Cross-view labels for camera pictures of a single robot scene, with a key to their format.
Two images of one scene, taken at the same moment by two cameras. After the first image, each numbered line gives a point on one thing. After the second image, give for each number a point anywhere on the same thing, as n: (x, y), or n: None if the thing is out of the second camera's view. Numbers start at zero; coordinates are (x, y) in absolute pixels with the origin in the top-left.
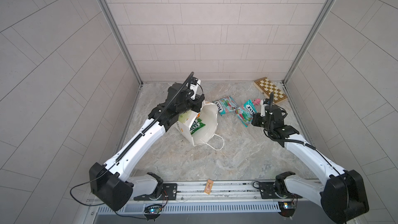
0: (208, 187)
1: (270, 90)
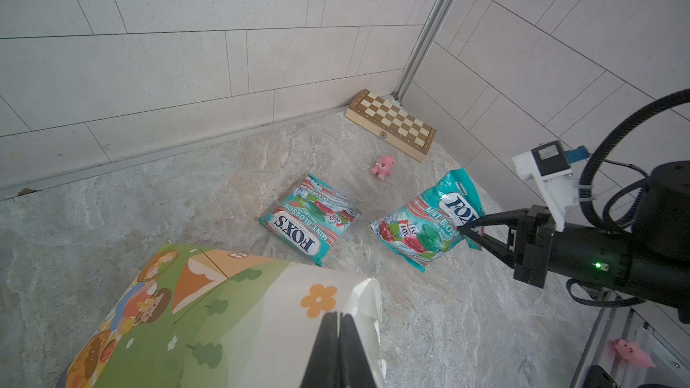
0: None
1: (392, 125)
